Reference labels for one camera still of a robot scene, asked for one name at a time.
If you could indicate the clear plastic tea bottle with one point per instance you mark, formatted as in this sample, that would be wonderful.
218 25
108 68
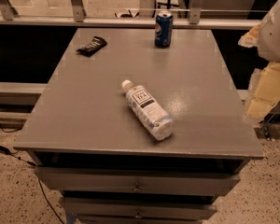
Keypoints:
154 118

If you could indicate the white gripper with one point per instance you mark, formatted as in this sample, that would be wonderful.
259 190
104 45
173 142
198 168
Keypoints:
275 34

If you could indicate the metal railing frame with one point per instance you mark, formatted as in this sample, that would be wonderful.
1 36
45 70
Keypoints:
204 14

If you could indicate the blue pepsi can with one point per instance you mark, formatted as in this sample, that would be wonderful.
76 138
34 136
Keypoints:
163 29

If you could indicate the grey drawer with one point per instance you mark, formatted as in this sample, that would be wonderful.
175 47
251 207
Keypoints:
137 209
150 182

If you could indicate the grey drawer cabinet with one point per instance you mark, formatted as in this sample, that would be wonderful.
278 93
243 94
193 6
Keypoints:
129 133

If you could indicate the upper grey drawer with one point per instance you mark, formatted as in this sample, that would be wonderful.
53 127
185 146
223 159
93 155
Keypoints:
150 182

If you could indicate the lower grey drawer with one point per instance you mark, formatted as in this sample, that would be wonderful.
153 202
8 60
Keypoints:
137 209

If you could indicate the black snack packet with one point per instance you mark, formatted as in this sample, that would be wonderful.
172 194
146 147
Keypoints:
90 49

